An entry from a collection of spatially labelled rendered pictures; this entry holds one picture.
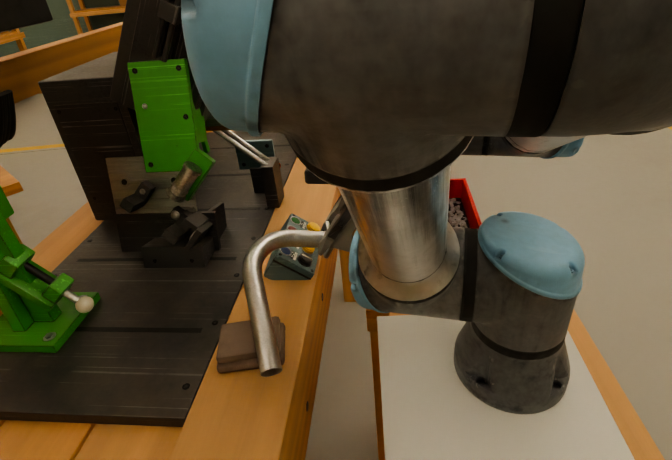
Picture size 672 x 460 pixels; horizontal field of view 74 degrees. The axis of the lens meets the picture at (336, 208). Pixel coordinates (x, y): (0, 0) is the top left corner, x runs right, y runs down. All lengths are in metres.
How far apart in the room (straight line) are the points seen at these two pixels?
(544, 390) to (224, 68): 0.56
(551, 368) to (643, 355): 1.48
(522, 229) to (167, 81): 0.67
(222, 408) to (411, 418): 0.25
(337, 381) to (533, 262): 1.38
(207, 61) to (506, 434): 0.57
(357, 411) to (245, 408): 1.10
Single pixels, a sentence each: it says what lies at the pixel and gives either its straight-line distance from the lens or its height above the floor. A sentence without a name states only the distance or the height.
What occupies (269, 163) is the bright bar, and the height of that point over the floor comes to 1.01.
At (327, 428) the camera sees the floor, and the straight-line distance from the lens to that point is 1.71.
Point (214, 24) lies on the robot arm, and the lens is 0.18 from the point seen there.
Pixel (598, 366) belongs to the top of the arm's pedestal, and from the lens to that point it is 0.81.
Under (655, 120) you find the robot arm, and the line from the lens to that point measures 0.20.
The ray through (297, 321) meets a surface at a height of 0.90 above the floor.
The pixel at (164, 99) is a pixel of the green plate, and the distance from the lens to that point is 0.92.
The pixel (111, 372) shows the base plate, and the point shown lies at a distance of 0.79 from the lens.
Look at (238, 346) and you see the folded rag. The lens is 0.70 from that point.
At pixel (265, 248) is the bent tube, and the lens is 0.73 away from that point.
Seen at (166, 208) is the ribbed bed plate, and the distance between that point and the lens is 0.98.
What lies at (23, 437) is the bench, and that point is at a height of 0.88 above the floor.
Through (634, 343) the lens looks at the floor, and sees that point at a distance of 2.15.
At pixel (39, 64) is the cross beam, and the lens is 1.33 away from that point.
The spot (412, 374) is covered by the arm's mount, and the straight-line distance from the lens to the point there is 0.68.
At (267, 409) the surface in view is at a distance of 0.66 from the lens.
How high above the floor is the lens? 1.42
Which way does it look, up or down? 30 degrees down
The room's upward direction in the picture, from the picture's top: 6 degrees counter-clockwise
